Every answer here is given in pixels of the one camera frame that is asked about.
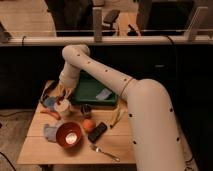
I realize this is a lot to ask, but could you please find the grey sponge in tray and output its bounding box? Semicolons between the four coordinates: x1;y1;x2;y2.
96;88;112;100

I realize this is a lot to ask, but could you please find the red bowl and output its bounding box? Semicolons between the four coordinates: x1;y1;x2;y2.
56;122;82;148

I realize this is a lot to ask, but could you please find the orange carrot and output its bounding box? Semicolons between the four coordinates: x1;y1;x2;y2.
40;109;61;120

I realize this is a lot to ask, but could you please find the white horizontal rail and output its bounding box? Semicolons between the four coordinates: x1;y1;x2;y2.
0;35;213;47

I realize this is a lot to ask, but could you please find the black remote control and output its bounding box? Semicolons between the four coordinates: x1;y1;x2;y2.
88;122;107;143

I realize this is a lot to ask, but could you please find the black office chair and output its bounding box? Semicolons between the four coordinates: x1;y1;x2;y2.
103;9;120;29

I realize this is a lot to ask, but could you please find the orange fruit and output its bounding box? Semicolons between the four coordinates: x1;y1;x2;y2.
82;119;96;133

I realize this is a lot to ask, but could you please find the green plastic tray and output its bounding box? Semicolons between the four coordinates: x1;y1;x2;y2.
70;71;118;106

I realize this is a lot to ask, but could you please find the yellow banana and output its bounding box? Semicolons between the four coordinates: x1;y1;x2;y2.
109;104;126;129

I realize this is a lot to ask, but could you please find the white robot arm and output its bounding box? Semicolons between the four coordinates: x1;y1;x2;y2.
59;45;186;171

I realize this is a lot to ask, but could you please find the small metal cup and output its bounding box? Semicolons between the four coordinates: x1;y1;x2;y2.
81;104;92;118

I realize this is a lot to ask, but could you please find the white paper cup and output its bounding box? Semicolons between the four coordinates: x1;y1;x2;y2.
54;99;71;117

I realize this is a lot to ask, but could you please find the blue object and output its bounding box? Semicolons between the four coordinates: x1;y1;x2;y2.
42;97;58;111

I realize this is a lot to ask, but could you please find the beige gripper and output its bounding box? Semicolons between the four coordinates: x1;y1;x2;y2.
57;83;73;99

